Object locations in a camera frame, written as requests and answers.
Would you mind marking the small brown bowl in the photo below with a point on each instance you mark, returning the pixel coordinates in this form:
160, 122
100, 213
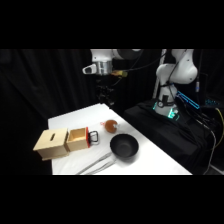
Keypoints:
111, 126

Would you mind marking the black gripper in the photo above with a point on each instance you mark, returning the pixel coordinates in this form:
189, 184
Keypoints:
105, 87

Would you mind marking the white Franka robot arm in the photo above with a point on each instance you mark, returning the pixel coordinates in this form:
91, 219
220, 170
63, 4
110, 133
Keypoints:
176, 71

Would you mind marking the black bowl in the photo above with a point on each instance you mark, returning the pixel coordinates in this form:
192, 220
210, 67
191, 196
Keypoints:
124, 146

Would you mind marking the black curtain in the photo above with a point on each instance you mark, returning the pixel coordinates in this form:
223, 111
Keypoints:
43, 83

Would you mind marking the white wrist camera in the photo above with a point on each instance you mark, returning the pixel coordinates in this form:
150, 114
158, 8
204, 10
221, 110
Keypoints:
89, 69

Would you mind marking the wooden drawer with red front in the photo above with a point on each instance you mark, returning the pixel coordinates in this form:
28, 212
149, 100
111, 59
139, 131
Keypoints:
78, 139

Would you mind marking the yellow wrist connector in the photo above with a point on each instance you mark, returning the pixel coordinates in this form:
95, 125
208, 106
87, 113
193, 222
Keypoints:
119, 73

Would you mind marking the wooden box with slot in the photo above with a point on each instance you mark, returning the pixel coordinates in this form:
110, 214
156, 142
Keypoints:
51, 143

